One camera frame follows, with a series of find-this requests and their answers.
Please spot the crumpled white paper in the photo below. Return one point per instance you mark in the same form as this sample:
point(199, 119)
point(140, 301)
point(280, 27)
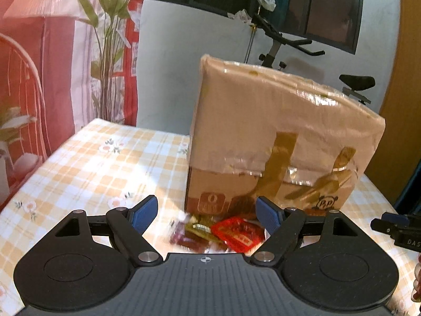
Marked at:
point(241, 15)

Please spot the black exercise bike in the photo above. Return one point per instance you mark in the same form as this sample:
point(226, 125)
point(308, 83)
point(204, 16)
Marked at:
point(357, 81)

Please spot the dark purple snack packet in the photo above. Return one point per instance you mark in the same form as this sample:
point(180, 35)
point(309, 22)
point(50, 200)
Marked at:
point(184, 239)

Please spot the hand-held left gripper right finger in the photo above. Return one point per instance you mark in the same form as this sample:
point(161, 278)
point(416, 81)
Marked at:
point(268, 215)

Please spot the yellow-brown wooden door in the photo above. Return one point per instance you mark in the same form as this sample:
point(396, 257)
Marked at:
point(401, 105)

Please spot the red snack packet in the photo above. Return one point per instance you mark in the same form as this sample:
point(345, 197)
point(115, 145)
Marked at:
point(236, 233)

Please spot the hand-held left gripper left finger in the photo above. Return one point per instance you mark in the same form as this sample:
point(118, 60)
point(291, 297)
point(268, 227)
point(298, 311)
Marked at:
point(144, 214)

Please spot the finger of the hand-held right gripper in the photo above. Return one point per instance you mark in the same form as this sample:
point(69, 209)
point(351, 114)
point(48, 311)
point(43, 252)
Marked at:
point(394, 216)
point(381, 226)

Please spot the white plastic bag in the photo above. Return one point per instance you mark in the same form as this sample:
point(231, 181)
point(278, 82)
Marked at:
point(265, 0)

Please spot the thin metal pole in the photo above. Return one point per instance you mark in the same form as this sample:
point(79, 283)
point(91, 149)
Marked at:
point(251, 42)

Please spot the orange checkered tablecloth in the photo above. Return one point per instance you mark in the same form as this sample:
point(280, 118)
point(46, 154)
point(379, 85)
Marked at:
point(98, 177)

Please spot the gold snack packet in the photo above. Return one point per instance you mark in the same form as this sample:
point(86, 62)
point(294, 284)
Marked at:
point(199, 228)

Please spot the plastic-lined cardboard box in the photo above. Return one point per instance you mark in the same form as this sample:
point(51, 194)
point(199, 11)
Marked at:
point(263, 121)

